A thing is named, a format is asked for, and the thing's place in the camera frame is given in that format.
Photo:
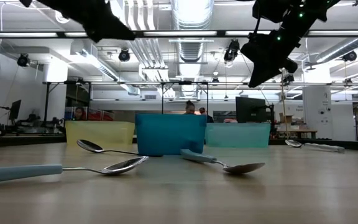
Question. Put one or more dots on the cardboard box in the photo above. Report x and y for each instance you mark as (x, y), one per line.
(286, 118)

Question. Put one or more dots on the teal plastic bin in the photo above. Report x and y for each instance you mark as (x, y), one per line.
(238, 135)

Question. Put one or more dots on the person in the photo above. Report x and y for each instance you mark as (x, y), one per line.
(190, 107)
(79, 113)
(202, 111)

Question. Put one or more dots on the small black monitor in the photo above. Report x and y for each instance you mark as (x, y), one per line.
(15, 109)

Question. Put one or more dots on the silver ribbed ventilation duct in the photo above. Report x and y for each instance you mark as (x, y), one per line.
(191, 46)

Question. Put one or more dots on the black beam with light strips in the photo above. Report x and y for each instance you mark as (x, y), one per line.
(179, 33)

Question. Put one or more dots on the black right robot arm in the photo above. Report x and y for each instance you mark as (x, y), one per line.
(319, 7)

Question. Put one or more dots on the black ceiling spotlight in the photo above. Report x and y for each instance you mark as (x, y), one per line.
(232, 46)
(350, 56)
(124, 55)
(23, 60)

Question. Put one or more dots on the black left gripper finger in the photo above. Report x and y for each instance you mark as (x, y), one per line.
(98, 31)
(118, 29)

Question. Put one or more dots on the black metal workstation frame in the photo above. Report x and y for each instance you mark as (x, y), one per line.
(185, 82)

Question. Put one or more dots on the yellow plastic bin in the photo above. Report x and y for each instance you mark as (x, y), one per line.
(99, 133)

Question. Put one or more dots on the black computer monitor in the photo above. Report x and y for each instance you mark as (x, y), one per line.
(250, 109)

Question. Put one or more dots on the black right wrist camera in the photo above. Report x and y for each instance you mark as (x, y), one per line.
(255, 48)

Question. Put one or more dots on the black spoon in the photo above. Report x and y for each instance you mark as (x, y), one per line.
(89, 145)

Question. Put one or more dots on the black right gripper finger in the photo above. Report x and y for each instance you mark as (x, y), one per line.
(257, 74)
(269, 74)

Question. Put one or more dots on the blue plastic bin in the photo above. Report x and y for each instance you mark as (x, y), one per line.
(169, 133)

